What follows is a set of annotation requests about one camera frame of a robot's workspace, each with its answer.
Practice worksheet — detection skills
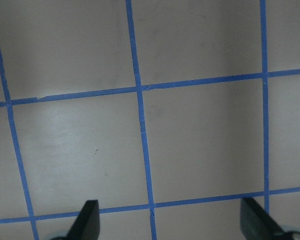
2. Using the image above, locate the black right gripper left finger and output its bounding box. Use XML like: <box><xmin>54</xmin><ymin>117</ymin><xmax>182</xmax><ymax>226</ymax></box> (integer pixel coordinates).
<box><xmin>65</xmin><ymin>200</ymin><xmax>101</xmax><ymax>240</ymax></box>

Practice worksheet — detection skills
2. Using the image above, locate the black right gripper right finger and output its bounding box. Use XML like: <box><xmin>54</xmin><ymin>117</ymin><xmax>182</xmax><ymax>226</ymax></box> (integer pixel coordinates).
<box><xmin>240</xmin><ymin>197</ymin><xmax>285</xmax><ymax>240</ymax></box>

